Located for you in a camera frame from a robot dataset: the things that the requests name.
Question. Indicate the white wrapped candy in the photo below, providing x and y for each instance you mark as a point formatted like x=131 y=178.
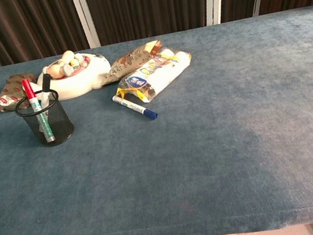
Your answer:
x=68 y=70

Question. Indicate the white printed candy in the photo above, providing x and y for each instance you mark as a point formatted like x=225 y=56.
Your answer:
x=75 y=63

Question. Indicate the brown snack bag red logos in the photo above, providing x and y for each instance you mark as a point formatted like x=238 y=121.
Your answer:
x=13 y=86

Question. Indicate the peach round candy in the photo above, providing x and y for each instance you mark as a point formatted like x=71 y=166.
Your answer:
x=55 y=71

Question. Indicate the cream egg shaped candy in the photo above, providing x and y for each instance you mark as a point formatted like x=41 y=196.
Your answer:
x=68 y=55

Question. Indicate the pink wrapped candy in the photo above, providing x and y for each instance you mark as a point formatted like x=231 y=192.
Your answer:
x=84 y=64

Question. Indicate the white yellow snack package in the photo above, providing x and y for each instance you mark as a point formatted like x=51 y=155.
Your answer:
x=156 y=77

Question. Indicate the brown printed snack bag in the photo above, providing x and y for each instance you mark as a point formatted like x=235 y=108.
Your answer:
x=127 y=64

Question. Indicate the black mesh pen holder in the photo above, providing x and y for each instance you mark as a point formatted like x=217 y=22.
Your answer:
x=60 y=129

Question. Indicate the blue capped white marker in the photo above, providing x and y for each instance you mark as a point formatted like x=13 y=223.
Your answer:
x=135 y=107

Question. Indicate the black capped white marker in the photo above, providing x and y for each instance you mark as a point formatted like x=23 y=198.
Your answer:
x=46 y=81

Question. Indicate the white cat shaped bowl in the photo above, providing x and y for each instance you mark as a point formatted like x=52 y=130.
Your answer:
x=79 y=82

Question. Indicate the blue velvet tablecloth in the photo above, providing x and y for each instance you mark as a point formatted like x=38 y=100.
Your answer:
x=181 y=164

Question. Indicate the red capped white marker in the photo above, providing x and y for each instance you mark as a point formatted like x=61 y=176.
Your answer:
x=28 y=88

